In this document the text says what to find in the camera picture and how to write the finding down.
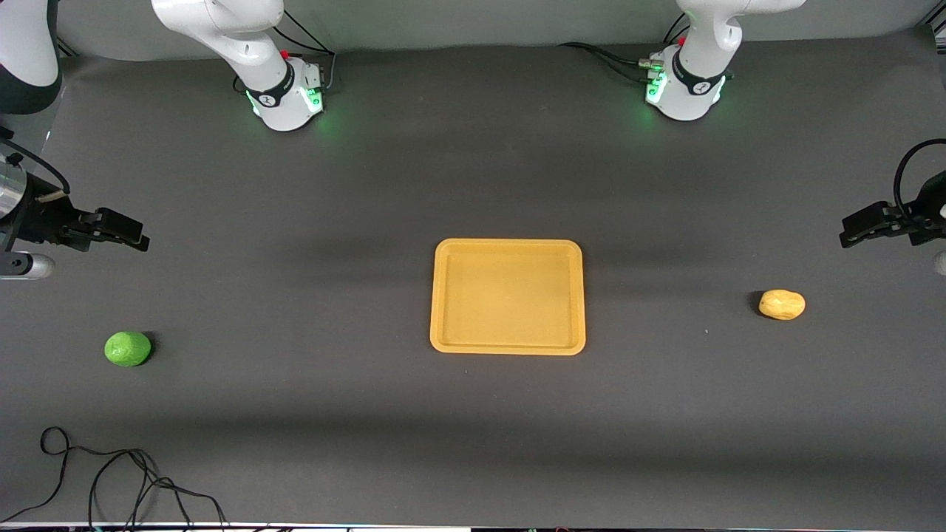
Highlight yellow plastic tray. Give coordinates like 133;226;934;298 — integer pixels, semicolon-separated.
430;238;587;356

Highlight yellow potato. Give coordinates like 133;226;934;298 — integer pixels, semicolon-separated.
759;289;806;321

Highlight black right base cables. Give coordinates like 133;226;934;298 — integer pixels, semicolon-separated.
272;9;338;94

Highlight dark grey table mat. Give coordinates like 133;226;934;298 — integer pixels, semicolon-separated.
0;28;946;530

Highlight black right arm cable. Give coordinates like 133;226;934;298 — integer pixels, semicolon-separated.
0;136;72;197

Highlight black base cables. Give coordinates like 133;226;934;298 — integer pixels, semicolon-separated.
559;11;693;84
272;9;338;94

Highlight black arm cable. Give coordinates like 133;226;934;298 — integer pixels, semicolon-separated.
893;138;946;219
0;136;72;197

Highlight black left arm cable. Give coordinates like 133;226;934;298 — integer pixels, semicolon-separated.
893;138;946;219

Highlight black left base cables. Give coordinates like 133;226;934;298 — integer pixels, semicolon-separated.
559;11;693;84

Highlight loose thin black cable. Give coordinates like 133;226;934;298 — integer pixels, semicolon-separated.
0;426;230;532

